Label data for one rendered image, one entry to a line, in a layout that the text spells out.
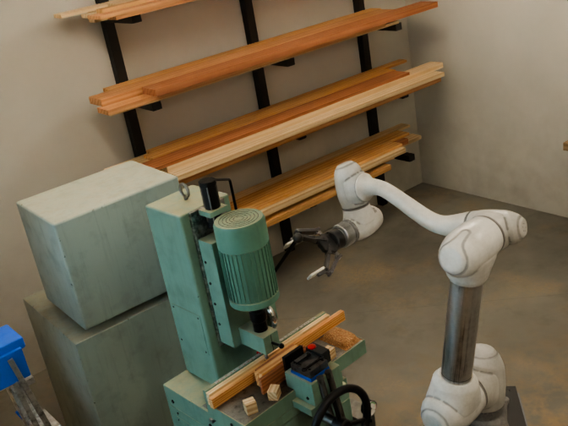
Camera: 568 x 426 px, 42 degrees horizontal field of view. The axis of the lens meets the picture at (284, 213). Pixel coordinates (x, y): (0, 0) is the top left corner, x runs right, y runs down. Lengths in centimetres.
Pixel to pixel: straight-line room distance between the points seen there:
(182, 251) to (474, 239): 101
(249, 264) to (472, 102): 377
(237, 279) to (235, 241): 14
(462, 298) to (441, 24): 388
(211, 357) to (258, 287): 43
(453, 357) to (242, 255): 75
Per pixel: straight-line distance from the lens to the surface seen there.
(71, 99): 462
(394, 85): 549
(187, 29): 495
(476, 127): 601
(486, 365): 268
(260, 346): 265
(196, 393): 291
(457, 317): 238
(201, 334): 278
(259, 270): 247
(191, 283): 267
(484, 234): 226
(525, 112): 569
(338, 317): 293
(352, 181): 264
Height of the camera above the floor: 245
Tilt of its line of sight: 23 degrees down
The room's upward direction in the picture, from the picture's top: 10 degrees counter-clockwise
